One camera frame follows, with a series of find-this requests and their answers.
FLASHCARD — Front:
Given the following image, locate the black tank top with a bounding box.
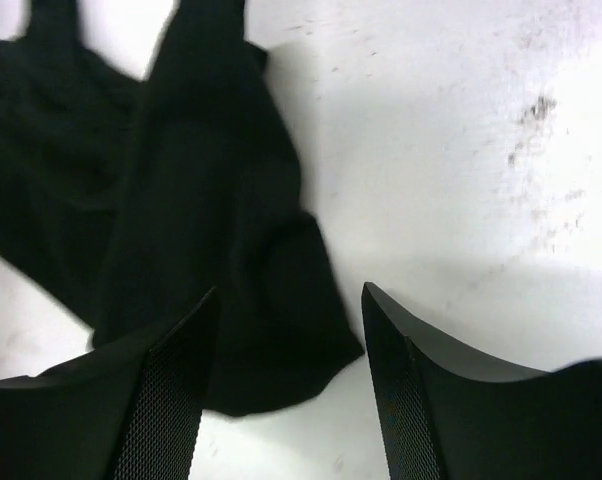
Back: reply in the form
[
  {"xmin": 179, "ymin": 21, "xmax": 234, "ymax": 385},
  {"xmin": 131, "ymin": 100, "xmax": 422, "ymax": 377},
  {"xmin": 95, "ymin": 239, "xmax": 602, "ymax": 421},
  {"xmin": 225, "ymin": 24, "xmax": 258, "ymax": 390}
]
[{"xmin": 0, "ymin": 1, "xmax": 364, "ymax": 417}]

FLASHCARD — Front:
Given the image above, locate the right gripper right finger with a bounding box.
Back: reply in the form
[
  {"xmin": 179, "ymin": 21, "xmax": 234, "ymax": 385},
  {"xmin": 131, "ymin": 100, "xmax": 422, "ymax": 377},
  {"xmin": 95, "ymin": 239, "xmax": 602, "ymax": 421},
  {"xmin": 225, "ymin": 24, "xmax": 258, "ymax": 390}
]
[{"xmin": 361, "ymin": 283, "xmax": 602, "ymax": 479}]

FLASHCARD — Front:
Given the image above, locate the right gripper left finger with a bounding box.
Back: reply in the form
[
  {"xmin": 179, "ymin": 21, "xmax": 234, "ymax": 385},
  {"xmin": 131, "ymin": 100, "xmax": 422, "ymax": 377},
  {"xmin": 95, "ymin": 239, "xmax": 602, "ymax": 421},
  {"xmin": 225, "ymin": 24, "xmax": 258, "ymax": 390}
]
[{"xmin": 0, "ymin": 291, "xmax": 220, "ymax": 480}]

